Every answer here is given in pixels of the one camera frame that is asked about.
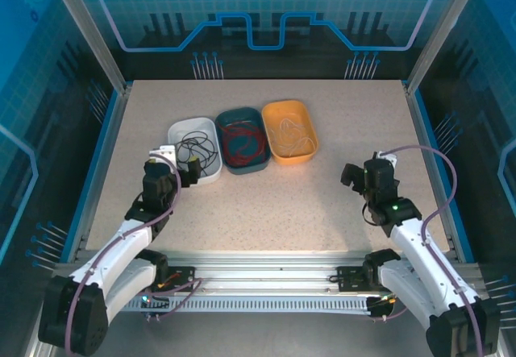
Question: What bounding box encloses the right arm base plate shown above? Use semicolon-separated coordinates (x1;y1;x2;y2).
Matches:
336;265;388;293

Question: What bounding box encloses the black right wrist wire loop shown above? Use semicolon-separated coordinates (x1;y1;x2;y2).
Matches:
360;201;380;227

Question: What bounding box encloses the aluminium table side rail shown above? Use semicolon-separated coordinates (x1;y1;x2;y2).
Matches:
76;85;133;255
404;85;464;262

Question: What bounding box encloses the orange plastic tray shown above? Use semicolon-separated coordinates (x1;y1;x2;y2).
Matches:
260;98;320;167

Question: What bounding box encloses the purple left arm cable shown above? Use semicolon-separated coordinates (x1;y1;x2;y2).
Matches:
64;156;202;356

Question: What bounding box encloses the slotted cable duct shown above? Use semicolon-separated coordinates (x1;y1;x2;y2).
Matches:
120;295;374;314

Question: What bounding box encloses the aluminium frame post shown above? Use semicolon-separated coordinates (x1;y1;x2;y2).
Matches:
44;0;133;95
404;0;486;95

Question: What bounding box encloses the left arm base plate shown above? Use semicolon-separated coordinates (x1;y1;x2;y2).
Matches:
155;266;198;293

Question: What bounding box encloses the thin black cable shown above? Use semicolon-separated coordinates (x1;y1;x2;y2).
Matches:
176;130;221;172

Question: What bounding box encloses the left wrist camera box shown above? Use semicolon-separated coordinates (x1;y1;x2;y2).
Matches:
148;145;177;165

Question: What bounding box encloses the thin white cable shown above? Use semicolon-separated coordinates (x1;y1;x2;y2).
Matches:
268;118;318;152
270;119;318;153

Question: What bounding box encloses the teal plastic tray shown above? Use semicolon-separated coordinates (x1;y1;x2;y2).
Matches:
214;106;272;176

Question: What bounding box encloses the white plastic tray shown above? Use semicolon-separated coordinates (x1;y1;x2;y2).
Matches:
167;117;223;184

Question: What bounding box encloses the aluminium mounting rail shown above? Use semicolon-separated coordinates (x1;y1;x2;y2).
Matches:
54;250;481;297

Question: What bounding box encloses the steel front plate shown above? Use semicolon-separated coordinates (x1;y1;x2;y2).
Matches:
23;284;509;357

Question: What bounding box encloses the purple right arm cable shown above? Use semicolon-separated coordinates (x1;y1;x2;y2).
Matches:
381;144;485;357

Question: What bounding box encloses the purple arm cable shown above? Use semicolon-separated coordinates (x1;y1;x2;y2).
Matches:
381;144;485;357
64;156;202;356

